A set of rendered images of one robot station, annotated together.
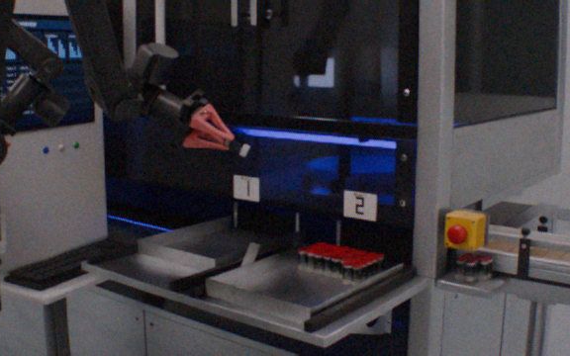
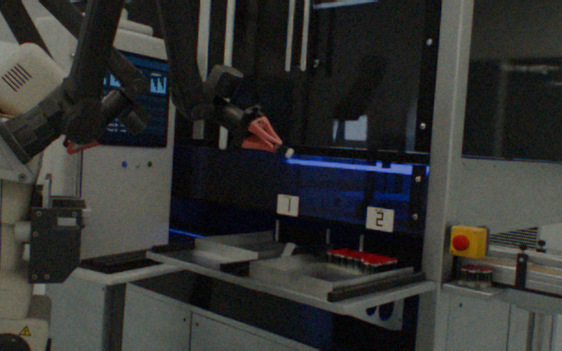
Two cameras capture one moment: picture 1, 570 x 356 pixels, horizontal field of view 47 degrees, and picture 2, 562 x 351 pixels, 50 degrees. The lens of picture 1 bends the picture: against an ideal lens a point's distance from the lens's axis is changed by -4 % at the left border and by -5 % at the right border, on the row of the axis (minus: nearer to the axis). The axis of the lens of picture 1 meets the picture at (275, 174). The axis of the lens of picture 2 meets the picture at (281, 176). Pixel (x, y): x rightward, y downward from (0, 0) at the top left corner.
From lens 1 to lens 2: 0.22 m
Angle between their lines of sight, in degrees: 7
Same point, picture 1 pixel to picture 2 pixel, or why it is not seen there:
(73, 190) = (143, 201)
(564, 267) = (559, 279)
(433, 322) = (438, 322)
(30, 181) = (108, 188)
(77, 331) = (129, 333)
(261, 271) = (295, 265)
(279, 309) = (307, 284)
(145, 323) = (191, 324)
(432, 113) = (443, 142)
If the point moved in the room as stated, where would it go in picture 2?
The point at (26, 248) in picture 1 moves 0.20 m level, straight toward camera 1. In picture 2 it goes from (98, 243) to (98, 255)
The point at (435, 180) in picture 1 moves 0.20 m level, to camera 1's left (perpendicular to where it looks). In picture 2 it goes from (444, 198) to (365, 192)
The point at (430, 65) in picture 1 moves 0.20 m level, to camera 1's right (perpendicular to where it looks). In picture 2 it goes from (444, 103) to (524, 108)
